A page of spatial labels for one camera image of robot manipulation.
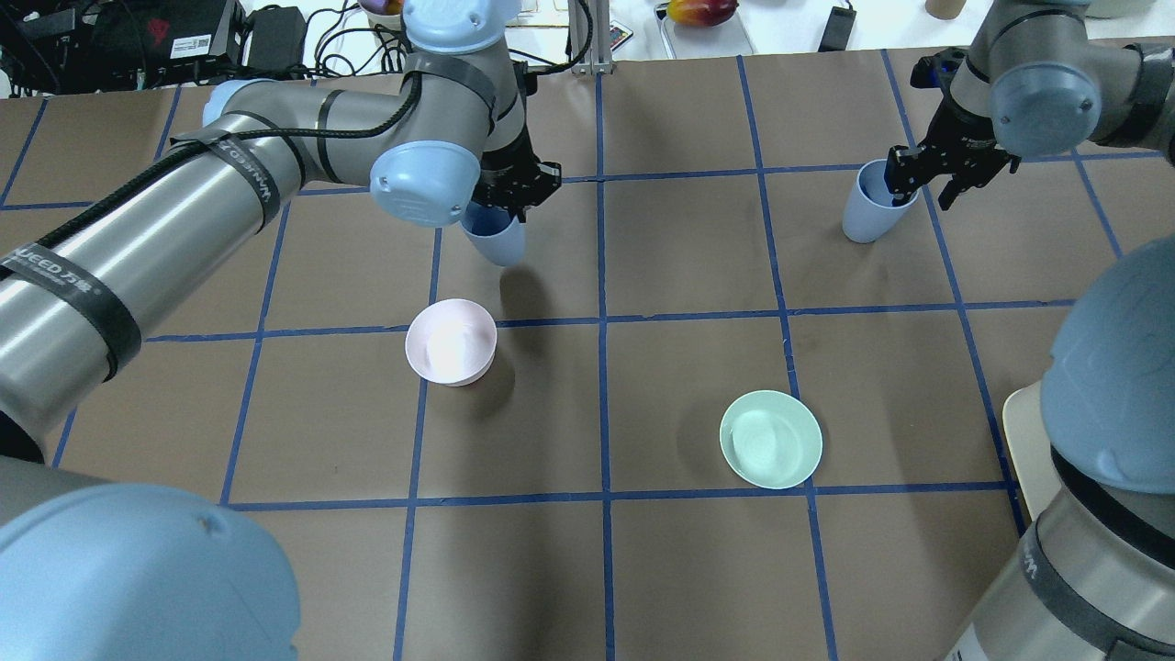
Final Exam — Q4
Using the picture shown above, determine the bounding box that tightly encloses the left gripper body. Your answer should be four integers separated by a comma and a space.
477, 65, 563, 217

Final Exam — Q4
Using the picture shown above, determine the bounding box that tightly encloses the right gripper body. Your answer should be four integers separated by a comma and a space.
886, 50, 1023, 193

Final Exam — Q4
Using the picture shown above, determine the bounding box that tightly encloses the blue cup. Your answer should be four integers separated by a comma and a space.
841, 158, 920, 244
461, 201, 526, 267

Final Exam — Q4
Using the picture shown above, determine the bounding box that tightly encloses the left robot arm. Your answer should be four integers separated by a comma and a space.
4, 1, 560, 660

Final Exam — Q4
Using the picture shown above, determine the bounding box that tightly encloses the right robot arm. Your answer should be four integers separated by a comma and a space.
884, 1, 1174, 660

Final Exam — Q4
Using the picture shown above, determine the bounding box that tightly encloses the pink bowl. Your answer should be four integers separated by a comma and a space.
407, 298, 497, 387

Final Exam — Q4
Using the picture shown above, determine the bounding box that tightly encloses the black power adapter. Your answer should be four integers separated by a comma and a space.
817, 6, 857, 50

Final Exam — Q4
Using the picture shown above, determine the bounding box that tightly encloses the remote control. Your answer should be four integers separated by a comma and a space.
609, 18, 635, 53

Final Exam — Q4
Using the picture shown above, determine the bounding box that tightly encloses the bowl of foam blocks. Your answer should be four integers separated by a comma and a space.
357, 0, 404, 31

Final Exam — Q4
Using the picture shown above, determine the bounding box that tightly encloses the white toaster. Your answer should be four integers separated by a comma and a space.
1002, 382, 1061, 521

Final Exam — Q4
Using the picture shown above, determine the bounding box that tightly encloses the mango fruit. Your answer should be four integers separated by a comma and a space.
665, 0, 739, 27

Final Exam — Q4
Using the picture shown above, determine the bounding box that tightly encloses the green bowl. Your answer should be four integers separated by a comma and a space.
718, 390, 825, 490

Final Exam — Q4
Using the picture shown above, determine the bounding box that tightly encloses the aluminium frame post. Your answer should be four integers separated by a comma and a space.
566, 1, 615, 76

